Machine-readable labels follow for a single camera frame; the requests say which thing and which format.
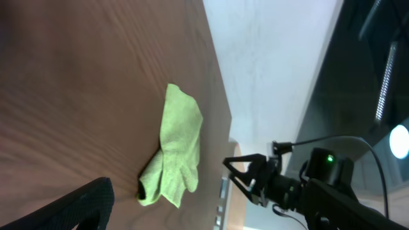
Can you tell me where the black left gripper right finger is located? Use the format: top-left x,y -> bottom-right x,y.
303,179 -> 406,230

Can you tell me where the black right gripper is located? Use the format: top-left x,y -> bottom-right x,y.
223,153 -> 304,213

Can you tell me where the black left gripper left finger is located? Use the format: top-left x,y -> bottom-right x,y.
1,177 -> 114,230

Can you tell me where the green microfiber cloth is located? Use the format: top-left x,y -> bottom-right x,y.
137,84 -> 203,208

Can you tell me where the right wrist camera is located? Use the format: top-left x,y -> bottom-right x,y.
268,141 -> 293,157

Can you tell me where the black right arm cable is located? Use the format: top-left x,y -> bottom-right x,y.
290,135 -> 389,220

